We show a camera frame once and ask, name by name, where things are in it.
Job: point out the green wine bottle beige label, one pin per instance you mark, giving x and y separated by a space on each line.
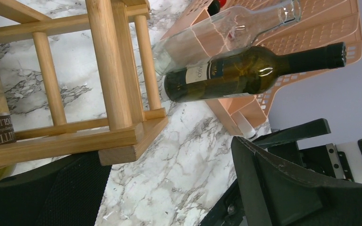
248 73

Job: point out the clear glass bottle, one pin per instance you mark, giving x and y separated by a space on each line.
224 34

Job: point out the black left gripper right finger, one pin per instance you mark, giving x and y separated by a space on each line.
277 192

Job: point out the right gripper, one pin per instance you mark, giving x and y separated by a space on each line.
341 161

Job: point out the small round tape roll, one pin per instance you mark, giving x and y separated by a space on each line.
247 130

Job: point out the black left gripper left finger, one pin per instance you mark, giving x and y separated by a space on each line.
66 192

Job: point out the wooden wine rack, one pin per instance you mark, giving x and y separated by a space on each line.
79 77

